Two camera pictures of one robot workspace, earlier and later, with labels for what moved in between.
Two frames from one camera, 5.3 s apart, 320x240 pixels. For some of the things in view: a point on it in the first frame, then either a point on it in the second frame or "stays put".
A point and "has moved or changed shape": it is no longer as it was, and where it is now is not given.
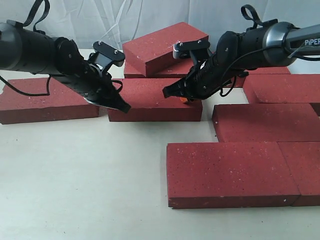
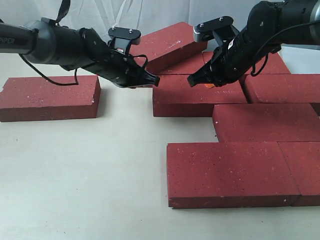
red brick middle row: [266, 122] stays put
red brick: [148, 103] has moved or changed shape
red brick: [62, 102] stays put
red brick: [271, 88] stays put
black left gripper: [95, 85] -> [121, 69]
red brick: [154, 53] stays put
